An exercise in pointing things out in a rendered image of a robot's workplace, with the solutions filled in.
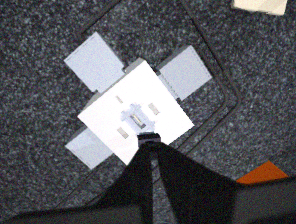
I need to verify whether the cream flat square tile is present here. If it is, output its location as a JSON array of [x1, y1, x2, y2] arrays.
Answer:
[[231, 0, 287, 16]]

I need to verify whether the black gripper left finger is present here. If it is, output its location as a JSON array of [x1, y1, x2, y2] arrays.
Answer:
[[3, 143, 153, 224]]

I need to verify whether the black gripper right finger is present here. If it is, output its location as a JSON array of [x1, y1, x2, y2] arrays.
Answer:
[[156, 142, 296, 224]]

